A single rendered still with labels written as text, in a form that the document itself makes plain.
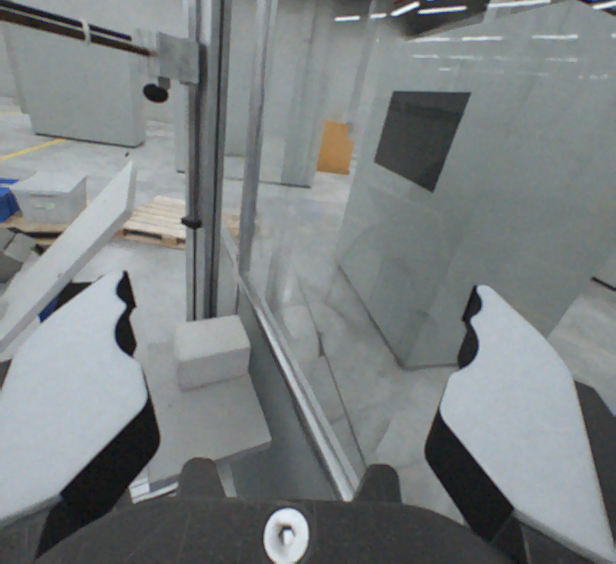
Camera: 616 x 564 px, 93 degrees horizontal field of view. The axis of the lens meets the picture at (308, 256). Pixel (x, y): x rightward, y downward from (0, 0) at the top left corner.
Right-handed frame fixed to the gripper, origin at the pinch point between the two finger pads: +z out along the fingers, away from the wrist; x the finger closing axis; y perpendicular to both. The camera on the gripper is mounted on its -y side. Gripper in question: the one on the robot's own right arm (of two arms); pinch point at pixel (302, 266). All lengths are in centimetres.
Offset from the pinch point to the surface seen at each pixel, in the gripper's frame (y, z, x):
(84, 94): -5, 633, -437
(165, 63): -12, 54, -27
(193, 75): -10, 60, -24
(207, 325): 46, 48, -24
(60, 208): 86, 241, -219
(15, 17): -15, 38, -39
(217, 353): 47, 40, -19
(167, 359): 55, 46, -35
